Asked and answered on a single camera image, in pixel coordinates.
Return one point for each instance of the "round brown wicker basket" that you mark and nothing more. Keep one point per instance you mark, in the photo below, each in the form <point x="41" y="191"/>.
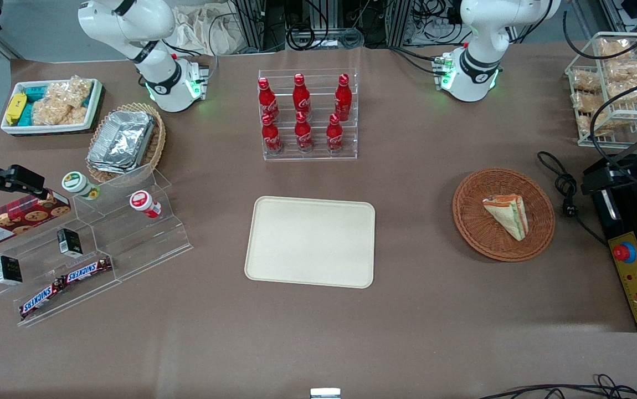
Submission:
<point x="479" y="233"/>

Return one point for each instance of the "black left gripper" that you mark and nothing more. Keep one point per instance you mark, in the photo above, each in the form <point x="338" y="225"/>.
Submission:
<point x="624" y="166"/>

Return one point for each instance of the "small black box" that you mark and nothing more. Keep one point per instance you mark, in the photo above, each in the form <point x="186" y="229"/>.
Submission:
<point x="8" y="270"/>
<point x="69" y="243"/>

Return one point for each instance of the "red cola bottle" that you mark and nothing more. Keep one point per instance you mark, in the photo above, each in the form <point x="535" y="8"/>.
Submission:
<point x="303" y="134"/>
<point x="343" y="98"/>
<point x="334" y="134"/>
<point x="301" y="97"/>
<point x="267" y="102"/>
<point x="272" y="137"/>

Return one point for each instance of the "clear acrylic stepped display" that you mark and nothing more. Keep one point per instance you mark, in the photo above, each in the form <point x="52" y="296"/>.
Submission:
<point x="130" y="244"/>

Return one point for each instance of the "white rectangular bin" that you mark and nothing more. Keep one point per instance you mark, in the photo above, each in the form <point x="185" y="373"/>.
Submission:
<point x="47" y="129"/>

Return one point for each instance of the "beige cloth bag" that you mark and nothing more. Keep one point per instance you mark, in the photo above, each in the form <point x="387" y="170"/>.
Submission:
<point x="202" y="27"/>

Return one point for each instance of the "aluminium foil container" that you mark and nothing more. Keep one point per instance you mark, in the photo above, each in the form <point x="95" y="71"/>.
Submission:
<point x="122" y="141"/>

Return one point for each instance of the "brown chocolate bar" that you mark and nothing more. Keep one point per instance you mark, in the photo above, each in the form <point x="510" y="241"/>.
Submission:
<point x="41" y="299"/>
<point x="87" y="270"/>

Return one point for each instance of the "yellow snack pack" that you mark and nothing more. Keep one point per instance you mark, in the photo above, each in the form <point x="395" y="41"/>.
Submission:
<point x="15" y="108"/>

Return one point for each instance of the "clear acrylic bottle rack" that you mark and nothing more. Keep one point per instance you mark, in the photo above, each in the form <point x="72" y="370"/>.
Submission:
<point x="318" y="156"/>

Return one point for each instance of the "beige rectangular tray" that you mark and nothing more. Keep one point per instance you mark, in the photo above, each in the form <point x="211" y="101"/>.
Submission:
<point x="310" y="241"/>

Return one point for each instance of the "teal snack pack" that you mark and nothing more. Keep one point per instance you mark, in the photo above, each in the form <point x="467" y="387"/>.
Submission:
<point x="26" y="115"/>
<point x="35" y="91"/>

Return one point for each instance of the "green lid cup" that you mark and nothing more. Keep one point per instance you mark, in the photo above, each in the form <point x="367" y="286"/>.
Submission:
<point x="76" y="183"/>

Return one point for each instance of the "triangular sandwich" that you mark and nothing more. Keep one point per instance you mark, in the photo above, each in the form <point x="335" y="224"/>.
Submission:
<point x="509" y="215"/>

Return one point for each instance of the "red lid cup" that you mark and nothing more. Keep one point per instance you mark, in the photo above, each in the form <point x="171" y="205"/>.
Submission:
<point x="142" y="201"/>

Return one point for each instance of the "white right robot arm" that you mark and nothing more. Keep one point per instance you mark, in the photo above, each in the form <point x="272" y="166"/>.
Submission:
<point x="158" y="72"/>

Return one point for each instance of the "oval light wicker basket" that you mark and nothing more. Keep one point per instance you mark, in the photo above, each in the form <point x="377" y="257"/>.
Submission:
<point x="158" y="144"/>

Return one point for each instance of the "red cookie box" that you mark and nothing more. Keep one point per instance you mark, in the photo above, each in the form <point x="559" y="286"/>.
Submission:
<point x="14" y="219"/>

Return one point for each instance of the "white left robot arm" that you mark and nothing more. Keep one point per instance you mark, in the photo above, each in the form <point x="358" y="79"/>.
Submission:
<point x="479" y="55"/>

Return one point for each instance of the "clear bag of fried snacks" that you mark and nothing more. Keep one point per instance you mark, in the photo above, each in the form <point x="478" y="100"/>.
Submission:
<point x="627" y="70"/>
<point x="615" y="49"/>
<point x="587" y="102"/>
<point x="587" y="123"/>
<point x="631" y="91"/>
<point x="585" y="81"/>

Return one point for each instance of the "aluminium frame post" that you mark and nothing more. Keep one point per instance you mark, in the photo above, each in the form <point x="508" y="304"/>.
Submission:
<point x="257" y="25"/>
<point x="399" y="22"/>

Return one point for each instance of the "clear bag of rice crackers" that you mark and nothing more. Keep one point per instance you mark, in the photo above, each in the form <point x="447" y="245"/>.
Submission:
<point x="63" y="105"/>

